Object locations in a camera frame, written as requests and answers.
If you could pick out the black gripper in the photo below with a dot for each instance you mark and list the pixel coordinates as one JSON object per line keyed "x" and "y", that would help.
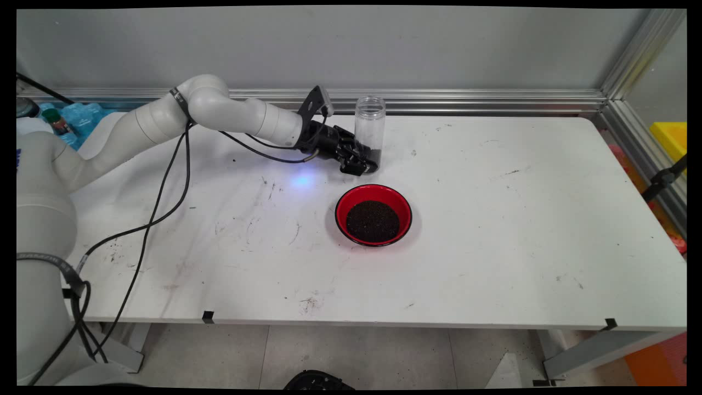
{"x": 323, "y": 141}

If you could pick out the black seeds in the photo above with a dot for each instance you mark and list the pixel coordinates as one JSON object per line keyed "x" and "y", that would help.
{"x": 373, "y": 222}
{"x": 375, "y": 153}

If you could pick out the clear plastic jar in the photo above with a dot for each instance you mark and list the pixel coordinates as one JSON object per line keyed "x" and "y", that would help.
{"x": 370, "y": 123}

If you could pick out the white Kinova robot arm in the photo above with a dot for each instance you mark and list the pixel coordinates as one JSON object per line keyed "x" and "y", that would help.
{"x": 230, "y": 112}

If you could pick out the red bowl with black rim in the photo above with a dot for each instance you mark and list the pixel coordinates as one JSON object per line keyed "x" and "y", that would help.
{"x": 373, "y": 193}

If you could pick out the black seeds in bowl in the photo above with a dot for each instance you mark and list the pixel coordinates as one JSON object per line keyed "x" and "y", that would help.
{"x": 373, "y": 222}

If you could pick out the black tape piece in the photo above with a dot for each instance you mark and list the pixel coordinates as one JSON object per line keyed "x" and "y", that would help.
{"x": 611, "y": 323}
{"x": 208, "y": 316}

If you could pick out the black object on floor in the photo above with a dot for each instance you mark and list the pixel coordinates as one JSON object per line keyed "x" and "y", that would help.
{"x": 318, "y": 379}

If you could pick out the blue plastic tray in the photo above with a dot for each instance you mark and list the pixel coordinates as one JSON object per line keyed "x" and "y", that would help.
{"x": 82, "y": 118}

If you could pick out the grey table leg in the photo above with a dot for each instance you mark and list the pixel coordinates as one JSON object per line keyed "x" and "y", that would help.
{"x": 134, "y": 345}
{"x": 598, "y": 351}

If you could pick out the green capped bottle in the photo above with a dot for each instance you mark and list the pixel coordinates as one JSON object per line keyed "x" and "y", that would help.
{"x": 55, "y": 118}

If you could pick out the white bottle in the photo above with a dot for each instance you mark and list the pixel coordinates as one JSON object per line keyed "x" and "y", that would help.
{"x": 33, "y": 126}

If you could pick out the yellow box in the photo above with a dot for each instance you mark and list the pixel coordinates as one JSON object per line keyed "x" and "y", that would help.
{"x": 672, "y": 140}

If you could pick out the orange box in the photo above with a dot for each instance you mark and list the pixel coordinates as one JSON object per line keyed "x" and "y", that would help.
{"x": 658, "y": 362}

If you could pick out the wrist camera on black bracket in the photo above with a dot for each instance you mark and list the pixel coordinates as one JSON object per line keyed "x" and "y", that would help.
{"x": 313, "y": 104}

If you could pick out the long aluminium frame rail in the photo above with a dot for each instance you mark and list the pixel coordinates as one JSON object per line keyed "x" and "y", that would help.
{"x": 466, "y": 101}

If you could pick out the short aluminium frame rail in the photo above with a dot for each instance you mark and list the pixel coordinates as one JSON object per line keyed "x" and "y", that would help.
{"x": 636, "y": 142}

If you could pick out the aluminium frame corner post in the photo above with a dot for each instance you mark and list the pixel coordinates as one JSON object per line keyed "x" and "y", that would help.
{"x": 641, "y": 52}

